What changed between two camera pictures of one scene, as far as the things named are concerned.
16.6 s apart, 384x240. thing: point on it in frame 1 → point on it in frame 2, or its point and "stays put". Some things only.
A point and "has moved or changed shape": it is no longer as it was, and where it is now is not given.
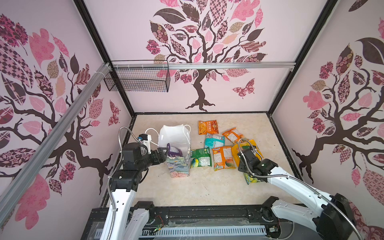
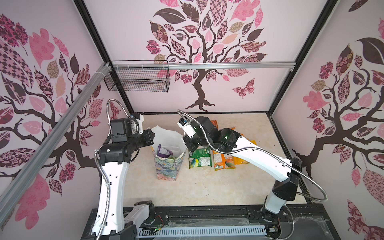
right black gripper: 240,167 → 188,141
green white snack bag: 200,157 stays put
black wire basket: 138,79 stays put
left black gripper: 157,161 → 149,136
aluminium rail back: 204,66 stays put
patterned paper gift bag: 178,136 has moved or changed shape
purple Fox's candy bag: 173,151 has moved or changed shape
